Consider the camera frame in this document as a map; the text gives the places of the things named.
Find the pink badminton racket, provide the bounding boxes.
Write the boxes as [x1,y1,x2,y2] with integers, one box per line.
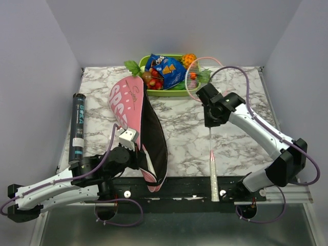
[184,56,223,202]

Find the pink racket bag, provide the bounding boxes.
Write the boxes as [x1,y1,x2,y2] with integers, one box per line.
[108,75,168,192]

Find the black shuttlecock tube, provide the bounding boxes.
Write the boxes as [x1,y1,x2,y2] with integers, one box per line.
[68,93,86,165]

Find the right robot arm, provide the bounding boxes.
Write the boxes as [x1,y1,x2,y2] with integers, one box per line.
[196,84,308,201]

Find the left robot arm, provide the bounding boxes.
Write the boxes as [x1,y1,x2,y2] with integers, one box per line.
[6,146,147,223]

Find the pink toy vegetable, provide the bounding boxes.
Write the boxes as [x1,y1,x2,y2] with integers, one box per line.
[188,80,198,90]

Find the green fake leaf right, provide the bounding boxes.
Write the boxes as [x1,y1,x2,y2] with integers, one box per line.
[197,69,212,84]

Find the green fake leaf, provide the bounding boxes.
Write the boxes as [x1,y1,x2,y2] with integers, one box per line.
[124,60,141,77]
[197,69,212,84]

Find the toy carrot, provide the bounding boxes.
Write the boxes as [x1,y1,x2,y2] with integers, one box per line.
[190,72,197,80]

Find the blue chips bag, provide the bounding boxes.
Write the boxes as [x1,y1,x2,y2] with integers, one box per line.
[145,54,187,90]

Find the toy pineapple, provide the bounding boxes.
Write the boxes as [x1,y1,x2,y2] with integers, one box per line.
[180,53,197,69]

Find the red toy berries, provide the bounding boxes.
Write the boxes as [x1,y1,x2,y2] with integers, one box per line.
[147,68,164,90]

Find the brown toy fruit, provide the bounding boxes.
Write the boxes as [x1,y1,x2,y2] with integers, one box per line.
[141,71,152,84]

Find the green plastic bin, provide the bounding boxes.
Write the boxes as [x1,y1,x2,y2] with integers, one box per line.
[139,54,189,97]

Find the green fake leaf left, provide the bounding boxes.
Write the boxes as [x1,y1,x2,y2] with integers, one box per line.
[124,60,141,77]

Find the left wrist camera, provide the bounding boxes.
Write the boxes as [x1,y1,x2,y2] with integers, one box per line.
[118,127,139,152]

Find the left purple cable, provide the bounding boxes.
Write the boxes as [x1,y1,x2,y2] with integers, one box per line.
[0,123,144,227]

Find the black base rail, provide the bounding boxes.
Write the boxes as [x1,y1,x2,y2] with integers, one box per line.
[95,176,269,214]

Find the white racket handle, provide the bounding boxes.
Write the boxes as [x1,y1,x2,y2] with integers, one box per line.
[210,157,219,202]

